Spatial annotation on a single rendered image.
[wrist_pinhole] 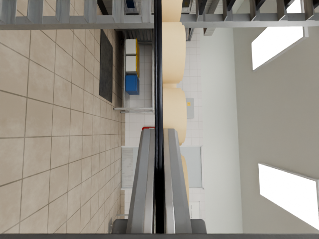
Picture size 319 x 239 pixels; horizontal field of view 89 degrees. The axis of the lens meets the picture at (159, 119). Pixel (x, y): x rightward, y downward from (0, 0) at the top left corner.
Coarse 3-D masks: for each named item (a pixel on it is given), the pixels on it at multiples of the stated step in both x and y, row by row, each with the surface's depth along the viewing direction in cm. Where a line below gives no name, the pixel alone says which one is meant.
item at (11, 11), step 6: (0, 0) 52; (6, 0) 54; (12, 0) 55; (0, 6) 52; (6, 6) 54; (12, 6) 54; (0, 12) 52; (6, 12) 54; (12, 12) 54; (0, 18) 52; (6, 18) 54; (12, 18) 54; (6, 24) 54; (12, 24) 54
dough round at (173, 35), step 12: (168, 24) 12; (180, 24) 12; (168, 36) 12; (180, 36) 12; (168, 48) 12; (180, 48) 12; (168, 60) 12; (180, 60) 12; (168, 72) 13; (180, 72) 13
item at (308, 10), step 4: (304, 0) 54; (308, 0) 53; (312, 0) 51; (304, 4) 54; (308, 4) 53; (312, 4) 51; (304, 8) 54; (308, 8) 53; (312, 8) 51; (308, 12) 53; (312, 12) 51; (308, 16) 53; (312, 16) 53; (308, 20) 54; (312, 20) 54
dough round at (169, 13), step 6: (162, 0) 13; (168, 0) 13; (174, 0) 13; (180, 0) 14; (162, 6) 14; (168, 6) 14; (174, 6) 14; (180, 6) 14; (162, 12) 14; (168, 12) 14; (174, 12) 14; (180, 12) 14; (162, 18) 15; (168, 18) 15; (174, 18) 15
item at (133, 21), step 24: (0, 24) 54; (24, 24) 54; (48, 24) 54; (72, 24) 54; (96, 24) 54; (120, 24) 55; (144, 24) 55; (192, 24) 55; (216, 24) 55; (240, 24) 55; (264, 24) 55; (288, 24) 55; (312, 24) 55
